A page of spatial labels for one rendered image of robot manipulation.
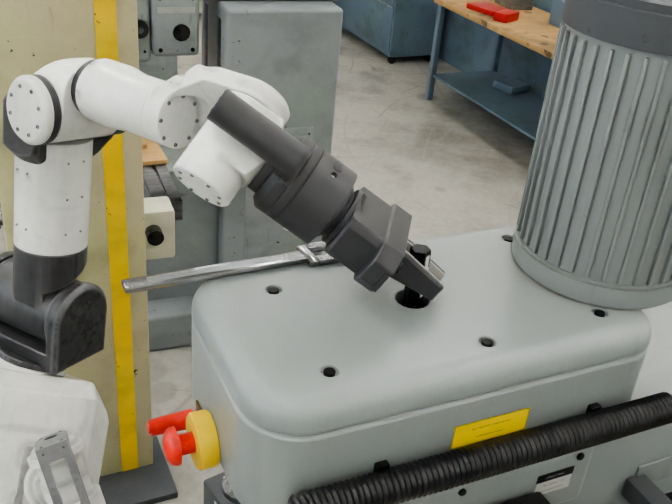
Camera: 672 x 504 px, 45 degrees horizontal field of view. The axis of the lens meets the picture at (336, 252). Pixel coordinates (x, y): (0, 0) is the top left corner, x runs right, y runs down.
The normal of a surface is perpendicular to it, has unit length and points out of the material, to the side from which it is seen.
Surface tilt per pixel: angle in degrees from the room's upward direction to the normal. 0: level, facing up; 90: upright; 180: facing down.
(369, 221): 31
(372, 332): 0
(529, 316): 0
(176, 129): 88
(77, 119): 88
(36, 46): 90
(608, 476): 90
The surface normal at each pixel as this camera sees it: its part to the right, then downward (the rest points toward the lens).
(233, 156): 0.29, -0.14
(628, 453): 0.41, 0.48
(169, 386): 0.08, -0.86
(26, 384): 0.54, -0.73
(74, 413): 0.62, -0.11
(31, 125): -0.59, 0.22
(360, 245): -0.17, 0.48
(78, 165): 0.79, 0.35
